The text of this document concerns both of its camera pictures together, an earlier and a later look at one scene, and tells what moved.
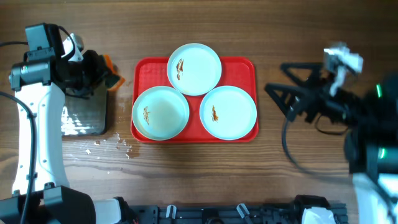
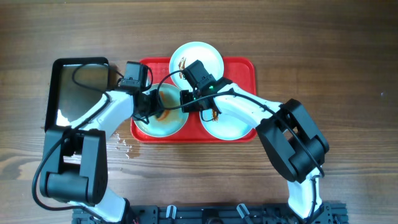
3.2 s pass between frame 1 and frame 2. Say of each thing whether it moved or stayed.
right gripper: moved
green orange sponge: moved
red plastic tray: stayed
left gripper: moved
